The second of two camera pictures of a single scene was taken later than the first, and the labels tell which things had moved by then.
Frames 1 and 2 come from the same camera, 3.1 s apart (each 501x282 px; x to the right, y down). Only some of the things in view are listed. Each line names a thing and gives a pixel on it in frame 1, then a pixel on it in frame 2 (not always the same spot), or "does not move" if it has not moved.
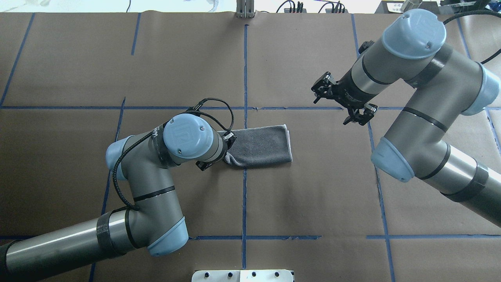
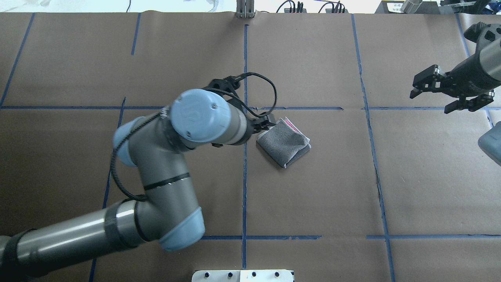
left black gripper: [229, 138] -> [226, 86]
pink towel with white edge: [259, 146] -> [284, 143]
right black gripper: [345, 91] -> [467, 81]
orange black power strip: [295, 10] does not move
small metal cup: [411, 4] does not move
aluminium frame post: [245, 9] does not move
